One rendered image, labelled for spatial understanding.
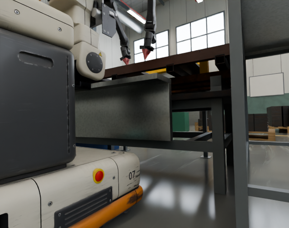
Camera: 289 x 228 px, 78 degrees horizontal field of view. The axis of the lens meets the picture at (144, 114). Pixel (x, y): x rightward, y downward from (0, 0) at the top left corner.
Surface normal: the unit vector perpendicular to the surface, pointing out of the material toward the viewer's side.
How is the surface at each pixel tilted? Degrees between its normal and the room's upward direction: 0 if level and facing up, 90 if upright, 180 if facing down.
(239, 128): 90
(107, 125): 90
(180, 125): 90
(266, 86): 90
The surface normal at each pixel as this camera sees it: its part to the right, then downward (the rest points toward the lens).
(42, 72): 0.82, -0.04
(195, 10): -0.57, 0.00
